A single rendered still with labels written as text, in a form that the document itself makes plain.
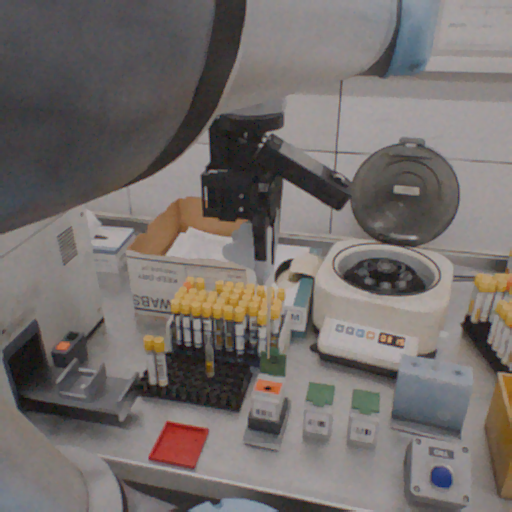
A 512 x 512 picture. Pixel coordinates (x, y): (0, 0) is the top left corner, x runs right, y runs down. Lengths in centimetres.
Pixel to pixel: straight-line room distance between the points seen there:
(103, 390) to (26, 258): 23
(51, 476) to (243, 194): 35
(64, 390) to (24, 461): 55
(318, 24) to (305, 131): 97
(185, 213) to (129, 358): 42
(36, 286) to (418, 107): 81
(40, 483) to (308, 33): 26
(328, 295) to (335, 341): 8
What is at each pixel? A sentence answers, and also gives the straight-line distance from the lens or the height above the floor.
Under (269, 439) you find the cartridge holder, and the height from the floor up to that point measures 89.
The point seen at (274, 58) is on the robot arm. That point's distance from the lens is 16.
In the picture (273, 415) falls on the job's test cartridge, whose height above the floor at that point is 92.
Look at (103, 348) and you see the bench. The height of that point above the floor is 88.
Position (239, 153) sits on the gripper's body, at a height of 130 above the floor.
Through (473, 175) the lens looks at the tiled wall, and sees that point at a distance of 119.
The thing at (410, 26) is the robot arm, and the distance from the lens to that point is 38.
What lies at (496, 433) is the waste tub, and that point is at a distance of 82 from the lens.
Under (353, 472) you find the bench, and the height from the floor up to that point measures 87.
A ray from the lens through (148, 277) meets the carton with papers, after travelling 100.
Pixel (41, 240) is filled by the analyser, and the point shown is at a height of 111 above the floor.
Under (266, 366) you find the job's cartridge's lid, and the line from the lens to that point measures 77.
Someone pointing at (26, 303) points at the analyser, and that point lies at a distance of 85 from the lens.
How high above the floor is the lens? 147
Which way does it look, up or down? 28 degrees down
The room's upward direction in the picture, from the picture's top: straight up
